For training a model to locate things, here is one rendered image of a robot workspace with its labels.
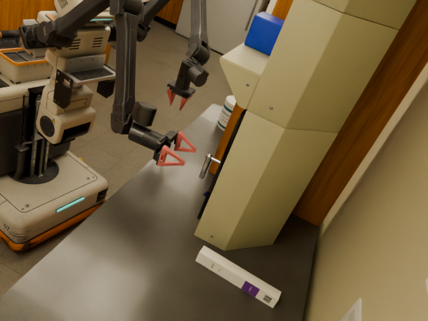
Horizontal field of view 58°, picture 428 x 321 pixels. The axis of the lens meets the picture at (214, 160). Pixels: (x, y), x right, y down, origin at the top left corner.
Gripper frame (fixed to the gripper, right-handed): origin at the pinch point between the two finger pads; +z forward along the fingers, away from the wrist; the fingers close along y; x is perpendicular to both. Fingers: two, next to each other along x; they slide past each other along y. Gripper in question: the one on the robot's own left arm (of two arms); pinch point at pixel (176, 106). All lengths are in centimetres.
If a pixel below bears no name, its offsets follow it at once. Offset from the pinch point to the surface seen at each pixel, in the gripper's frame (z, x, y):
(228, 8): 43, 442, -105
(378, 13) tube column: -63, -39, 51
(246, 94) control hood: -35, -46, 31
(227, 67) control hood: -40, -46, 24
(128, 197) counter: 15.7, -45.1, 7.7
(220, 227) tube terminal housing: 8, -46, 40
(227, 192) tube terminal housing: -5, -46, 37
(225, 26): 68, 442, -101
